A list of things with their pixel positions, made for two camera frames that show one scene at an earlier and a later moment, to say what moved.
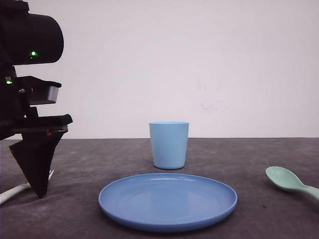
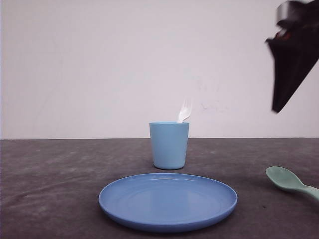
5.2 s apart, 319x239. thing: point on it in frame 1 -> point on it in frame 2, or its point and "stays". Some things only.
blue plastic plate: (166, 201) stays
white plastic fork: (3, 196) -> (185, 111)
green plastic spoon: (286, 178) stays
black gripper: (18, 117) -> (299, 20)
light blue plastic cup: (169, 142) stays
